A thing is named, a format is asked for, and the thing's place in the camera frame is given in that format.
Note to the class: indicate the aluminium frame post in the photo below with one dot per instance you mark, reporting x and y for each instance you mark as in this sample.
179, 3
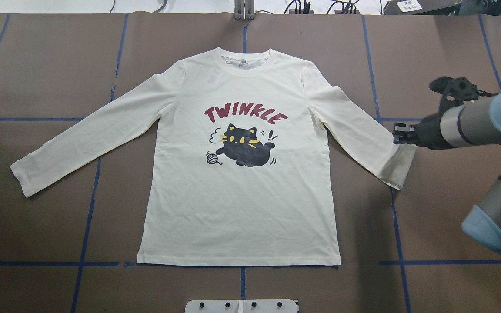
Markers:
244, 10

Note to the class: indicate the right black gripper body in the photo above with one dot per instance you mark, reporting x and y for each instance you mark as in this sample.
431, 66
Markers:
429, 131

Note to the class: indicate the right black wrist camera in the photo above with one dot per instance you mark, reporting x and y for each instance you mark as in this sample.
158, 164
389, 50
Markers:
458, 88

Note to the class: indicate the white mounting base plate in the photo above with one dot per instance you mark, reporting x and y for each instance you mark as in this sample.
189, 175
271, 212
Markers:
243, 306

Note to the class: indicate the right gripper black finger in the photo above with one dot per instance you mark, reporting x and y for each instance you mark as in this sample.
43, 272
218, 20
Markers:
401, 133

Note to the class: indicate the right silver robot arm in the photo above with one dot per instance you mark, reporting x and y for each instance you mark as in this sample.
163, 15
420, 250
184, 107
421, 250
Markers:
459, 126

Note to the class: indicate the cream long-sleeve cat shirt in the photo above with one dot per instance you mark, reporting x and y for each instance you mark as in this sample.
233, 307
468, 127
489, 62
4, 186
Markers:
241, 172

